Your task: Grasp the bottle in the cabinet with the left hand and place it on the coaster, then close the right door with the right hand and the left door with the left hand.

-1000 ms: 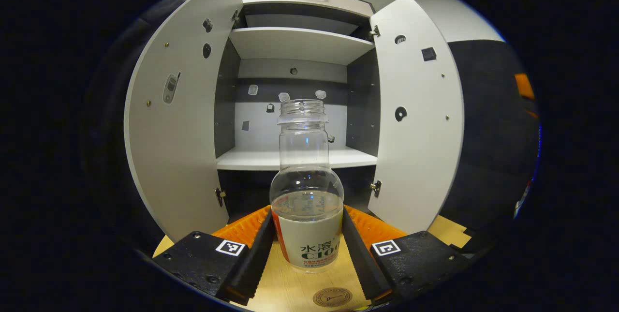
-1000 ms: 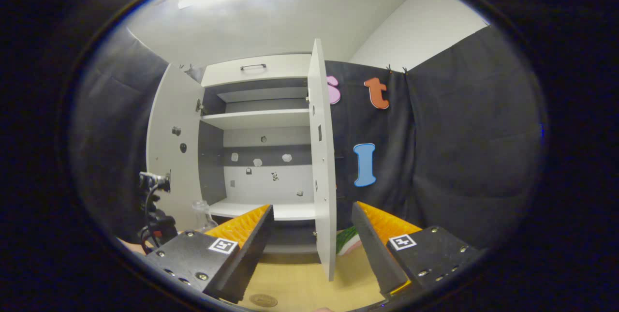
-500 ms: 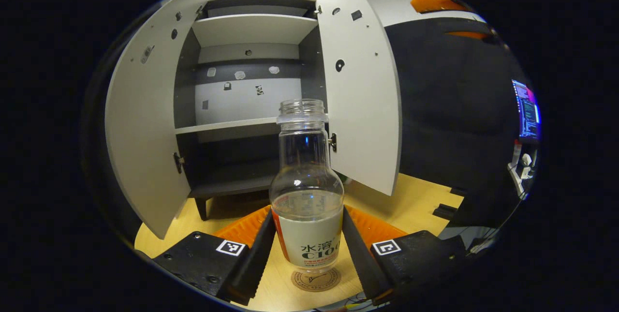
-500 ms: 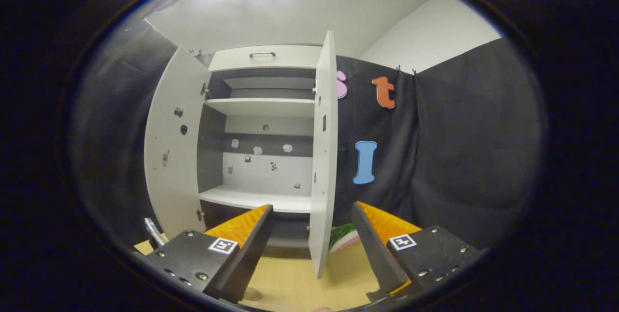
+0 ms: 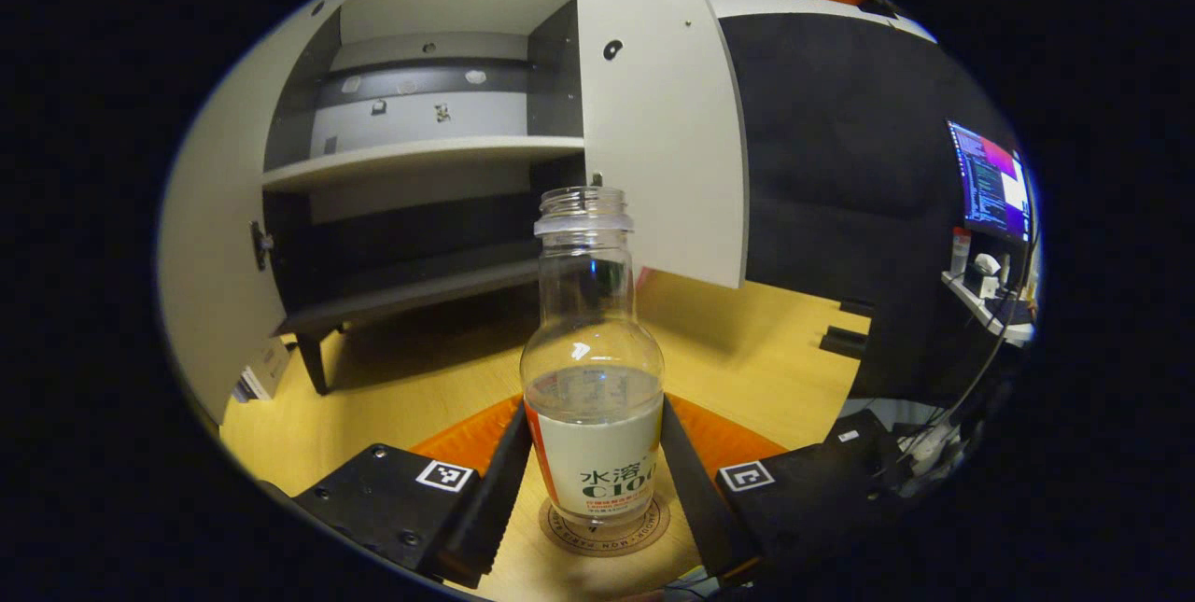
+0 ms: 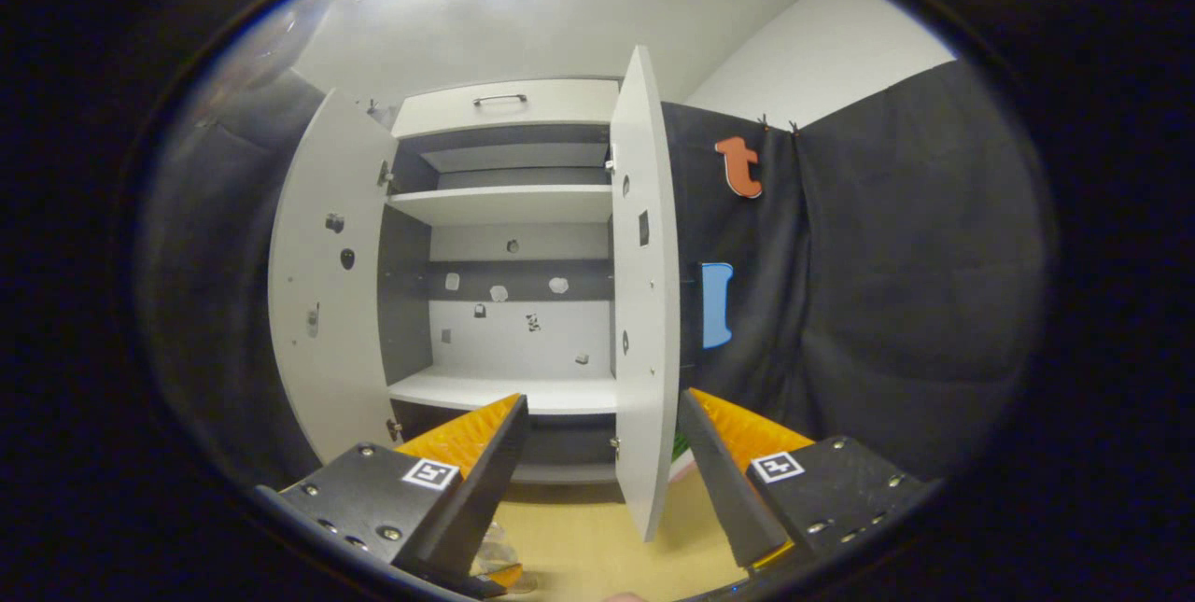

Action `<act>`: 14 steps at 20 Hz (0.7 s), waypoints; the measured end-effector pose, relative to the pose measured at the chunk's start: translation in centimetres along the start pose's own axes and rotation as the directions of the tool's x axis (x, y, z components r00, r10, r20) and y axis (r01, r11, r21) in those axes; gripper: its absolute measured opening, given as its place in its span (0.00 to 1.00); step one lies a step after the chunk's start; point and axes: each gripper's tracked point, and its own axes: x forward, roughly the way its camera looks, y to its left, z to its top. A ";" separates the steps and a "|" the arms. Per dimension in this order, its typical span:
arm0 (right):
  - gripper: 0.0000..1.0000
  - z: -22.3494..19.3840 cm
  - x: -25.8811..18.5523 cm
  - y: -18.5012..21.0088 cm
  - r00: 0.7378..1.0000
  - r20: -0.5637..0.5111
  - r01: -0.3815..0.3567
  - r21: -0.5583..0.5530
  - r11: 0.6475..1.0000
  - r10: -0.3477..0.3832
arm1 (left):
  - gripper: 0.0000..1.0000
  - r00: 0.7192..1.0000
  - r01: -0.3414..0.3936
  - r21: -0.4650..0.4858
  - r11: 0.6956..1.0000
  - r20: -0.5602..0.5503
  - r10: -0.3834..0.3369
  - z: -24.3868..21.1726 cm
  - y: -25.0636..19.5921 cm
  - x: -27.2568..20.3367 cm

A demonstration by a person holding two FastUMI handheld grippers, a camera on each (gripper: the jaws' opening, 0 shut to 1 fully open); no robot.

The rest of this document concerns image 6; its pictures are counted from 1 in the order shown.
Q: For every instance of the white door with cat sticker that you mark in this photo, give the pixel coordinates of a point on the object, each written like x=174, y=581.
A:
x=644, y=303

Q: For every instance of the white door with camera sticker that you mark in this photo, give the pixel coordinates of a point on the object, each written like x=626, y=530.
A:
x=327, y=350

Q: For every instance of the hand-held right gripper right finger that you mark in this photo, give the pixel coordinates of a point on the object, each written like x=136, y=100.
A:
x=724, y=490

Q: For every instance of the watermelon slice toy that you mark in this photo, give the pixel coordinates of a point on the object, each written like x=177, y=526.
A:
x=680, y=453

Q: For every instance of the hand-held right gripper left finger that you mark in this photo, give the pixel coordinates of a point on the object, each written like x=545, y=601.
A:
x=485, y=481

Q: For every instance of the white and grey cabinet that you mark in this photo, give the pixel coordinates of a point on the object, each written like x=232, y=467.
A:
x=504, y=205

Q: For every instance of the clear glass bottle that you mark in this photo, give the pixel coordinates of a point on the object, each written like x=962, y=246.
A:
x=495, y=551

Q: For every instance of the round brown coaster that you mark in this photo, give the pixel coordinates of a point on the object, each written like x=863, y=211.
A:
x=525, y=585

